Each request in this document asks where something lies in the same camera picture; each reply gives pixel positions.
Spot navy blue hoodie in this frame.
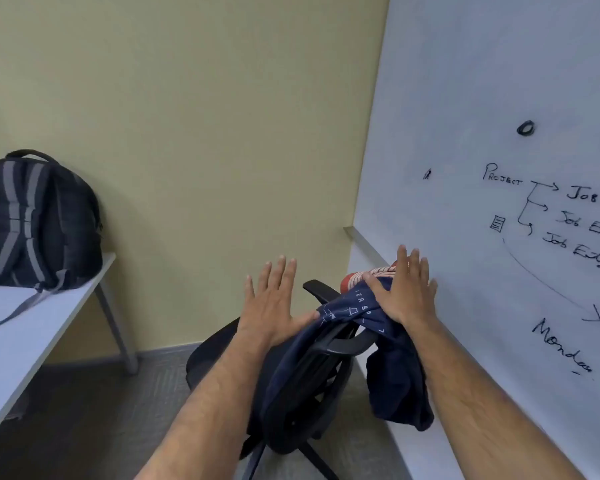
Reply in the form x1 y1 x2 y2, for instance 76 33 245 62
257 277 436 431

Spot white whiteboard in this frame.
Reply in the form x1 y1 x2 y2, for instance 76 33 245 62
352 0 600 480

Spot black grey backpack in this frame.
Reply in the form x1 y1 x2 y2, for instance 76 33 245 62
0 149 104 335

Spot black swivel office chair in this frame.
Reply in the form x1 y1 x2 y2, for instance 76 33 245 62
185 279 381 480

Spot person's right forearm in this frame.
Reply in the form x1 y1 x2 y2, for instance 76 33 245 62
403 308 589 480

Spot person's left hand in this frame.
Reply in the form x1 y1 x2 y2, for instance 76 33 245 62
235 254 326 348

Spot person's right hand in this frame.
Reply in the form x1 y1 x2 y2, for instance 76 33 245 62
362 244 439 328

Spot person's left forearm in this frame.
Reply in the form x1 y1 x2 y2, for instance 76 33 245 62
132 324 277 480

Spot grey table leg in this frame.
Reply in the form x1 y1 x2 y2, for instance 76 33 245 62
93 282 140 377

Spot red striped cloth clothes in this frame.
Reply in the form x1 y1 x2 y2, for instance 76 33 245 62
341 264 399 295

